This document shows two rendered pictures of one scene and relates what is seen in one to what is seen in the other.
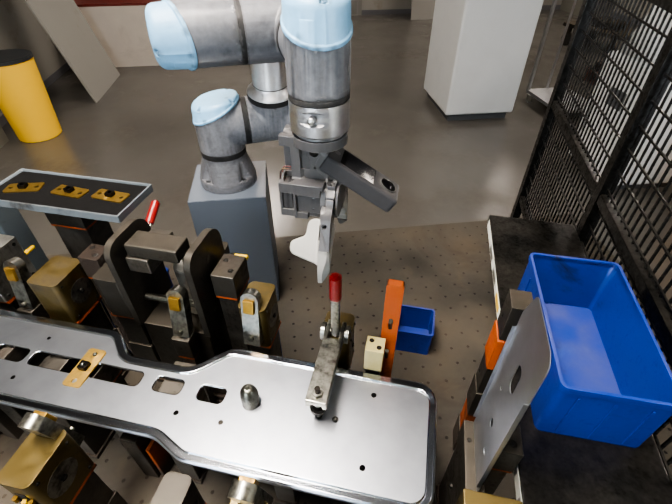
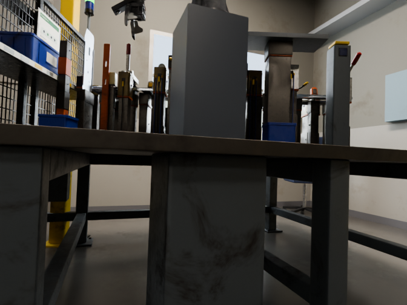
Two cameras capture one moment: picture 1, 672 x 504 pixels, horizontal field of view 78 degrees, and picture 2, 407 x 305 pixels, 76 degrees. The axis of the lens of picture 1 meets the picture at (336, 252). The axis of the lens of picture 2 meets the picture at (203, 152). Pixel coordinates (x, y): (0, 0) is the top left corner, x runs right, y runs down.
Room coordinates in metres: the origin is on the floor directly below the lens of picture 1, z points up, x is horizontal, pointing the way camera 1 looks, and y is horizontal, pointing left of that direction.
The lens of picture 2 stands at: (1.85, 0.11, 0.64)
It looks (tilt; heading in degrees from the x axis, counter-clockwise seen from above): 2 degrees up; 168
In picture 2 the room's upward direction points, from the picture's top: 2 degrees clockwise
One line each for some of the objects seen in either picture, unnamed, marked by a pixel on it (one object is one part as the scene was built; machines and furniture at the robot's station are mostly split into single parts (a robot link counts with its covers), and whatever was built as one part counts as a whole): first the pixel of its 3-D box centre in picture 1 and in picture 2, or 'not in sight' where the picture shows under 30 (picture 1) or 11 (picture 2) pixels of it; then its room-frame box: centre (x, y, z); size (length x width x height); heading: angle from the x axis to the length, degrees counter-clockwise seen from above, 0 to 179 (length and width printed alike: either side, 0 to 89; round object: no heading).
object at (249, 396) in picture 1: (249, 397); not in sight; (0.39, 0.15, 1.02); 0.03 x 0.03 x 0.07
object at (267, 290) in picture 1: (268, 345); (158, 108); (0.60, 0.16, 0.88); 0.11 x 0.07 x 0.37; 168
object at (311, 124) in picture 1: (319, 116); not in sight; (0.50, 0.02, 1.48); 0.08 x 0.08 x 0.05
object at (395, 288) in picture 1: (384, 368); (105, 94); (0.49, -0.10, 0.95); 0.03 x 0.01 x 0.50; 78
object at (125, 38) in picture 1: (169, 28); not in sight; (6.17, 2.25, 0.36); 2.12 x 0.71 x 0.72; 97
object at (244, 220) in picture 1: (240, 236); (206, 83); (1.00, 0.30, 0.90); 0.20 x 0.20 x 0.40; 7
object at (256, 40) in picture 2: (67, 193); (278, 42); (0.83, 0.64, 1.16); 0.37 x 0.14 x 0.02; 78
